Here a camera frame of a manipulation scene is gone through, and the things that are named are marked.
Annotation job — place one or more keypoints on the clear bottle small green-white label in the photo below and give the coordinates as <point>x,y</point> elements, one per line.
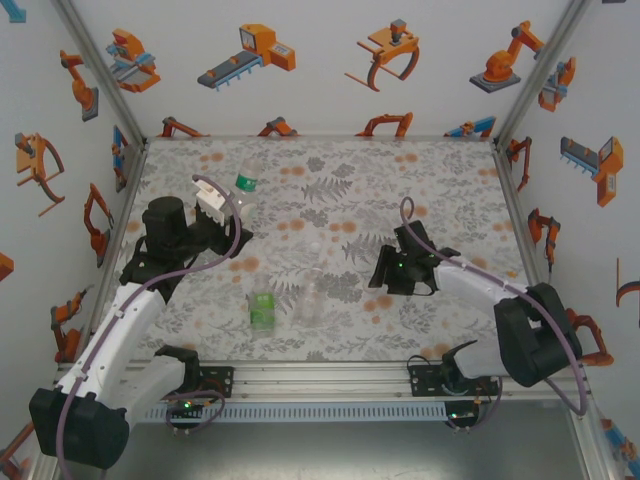
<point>246,182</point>

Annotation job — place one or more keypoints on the green plastic cup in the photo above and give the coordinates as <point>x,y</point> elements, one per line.
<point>261,307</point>

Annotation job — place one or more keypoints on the clear bottle without label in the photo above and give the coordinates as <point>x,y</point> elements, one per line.
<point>307,305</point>

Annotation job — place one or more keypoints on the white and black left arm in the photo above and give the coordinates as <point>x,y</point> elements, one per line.
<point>115,330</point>

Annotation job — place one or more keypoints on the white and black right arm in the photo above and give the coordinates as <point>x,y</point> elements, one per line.
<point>475,289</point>

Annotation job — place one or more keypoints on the controller board with green light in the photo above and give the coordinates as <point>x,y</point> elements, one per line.
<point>185,406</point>
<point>462,415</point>

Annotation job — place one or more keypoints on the grey metal lower panel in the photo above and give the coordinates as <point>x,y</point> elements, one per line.
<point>320,450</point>

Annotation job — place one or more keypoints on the aluminium side rail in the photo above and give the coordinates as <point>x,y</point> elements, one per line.
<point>131,190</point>
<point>511,200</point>

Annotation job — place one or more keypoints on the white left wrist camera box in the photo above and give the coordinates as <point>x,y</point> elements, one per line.
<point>212,202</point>

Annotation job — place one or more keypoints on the thin aluminium rail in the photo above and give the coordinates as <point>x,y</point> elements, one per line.
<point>320,138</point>

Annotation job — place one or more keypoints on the wide aluminium extrusion rail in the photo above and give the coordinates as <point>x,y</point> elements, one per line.
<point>320,380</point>

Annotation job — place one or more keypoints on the aluminium frame post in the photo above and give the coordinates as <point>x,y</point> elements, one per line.
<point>597,450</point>
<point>539,75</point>
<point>104,75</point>

